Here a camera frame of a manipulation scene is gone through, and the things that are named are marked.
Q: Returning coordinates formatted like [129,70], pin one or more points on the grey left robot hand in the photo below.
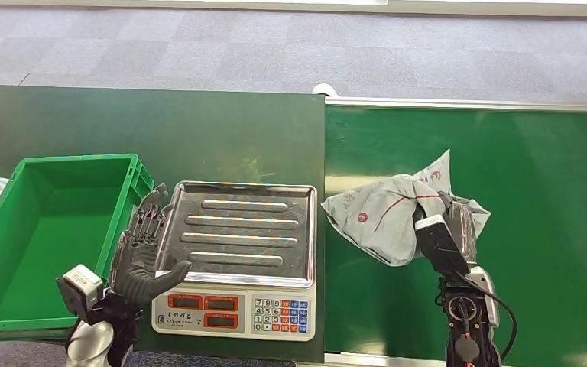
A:
[136,268]

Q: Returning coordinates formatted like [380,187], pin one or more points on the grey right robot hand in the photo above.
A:
[463,228]

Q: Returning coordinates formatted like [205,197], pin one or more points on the grey plastic mailer package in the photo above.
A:
[379,223]

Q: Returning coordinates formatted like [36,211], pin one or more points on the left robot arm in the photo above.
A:
[91,344]

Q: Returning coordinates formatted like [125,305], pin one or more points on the green plastic basket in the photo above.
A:
[45,243]

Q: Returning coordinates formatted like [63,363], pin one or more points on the electronic scale with steel tray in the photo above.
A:
[238,253]

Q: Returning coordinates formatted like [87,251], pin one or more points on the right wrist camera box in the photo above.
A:
[440,245]

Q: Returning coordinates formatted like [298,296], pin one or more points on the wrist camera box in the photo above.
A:
[82,289]
[440,245]

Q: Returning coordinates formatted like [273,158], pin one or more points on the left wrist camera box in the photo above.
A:
[82,289]

